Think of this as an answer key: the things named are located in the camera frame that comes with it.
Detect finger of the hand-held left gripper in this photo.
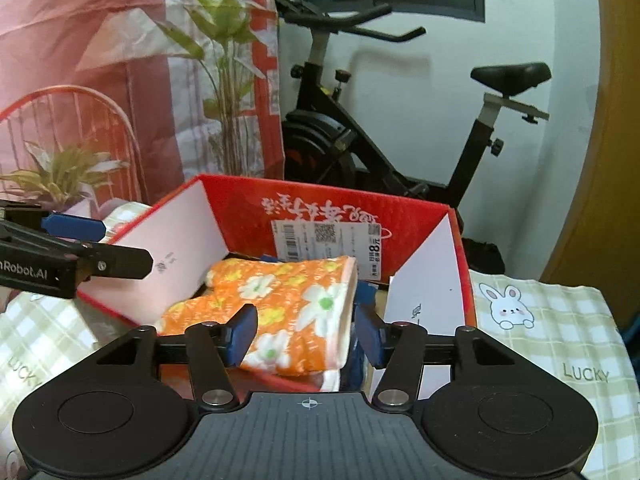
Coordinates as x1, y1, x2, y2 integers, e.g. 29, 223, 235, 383
0, 200, 107, 242
0, 222, 154, 282

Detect wooden door panel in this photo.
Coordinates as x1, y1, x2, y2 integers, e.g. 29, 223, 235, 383
540, 0, 640, 331

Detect orange floral towel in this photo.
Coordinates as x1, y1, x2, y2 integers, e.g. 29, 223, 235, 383
154, 256, 358, 393

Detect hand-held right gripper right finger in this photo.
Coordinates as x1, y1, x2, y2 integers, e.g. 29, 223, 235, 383
354, 305, 518, 407

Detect checked rabbit print tablecloth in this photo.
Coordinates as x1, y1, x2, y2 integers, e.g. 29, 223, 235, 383
0, 200, 640, 480

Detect pink printed backdrop cloth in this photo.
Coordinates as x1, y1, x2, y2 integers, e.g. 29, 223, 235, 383
0, 0, 287, 221

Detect black exercise bike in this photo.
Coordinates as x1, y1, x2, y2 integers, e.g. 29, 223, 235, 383
274, 0, 553, 273

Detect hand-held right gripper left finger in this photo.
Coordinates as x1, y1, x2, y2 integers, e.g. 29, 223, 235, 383
95, 304, 259, 407

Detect red cardboard box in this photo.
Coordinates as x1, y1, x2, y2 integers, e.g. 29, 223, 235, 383
75, 174, 476, 396

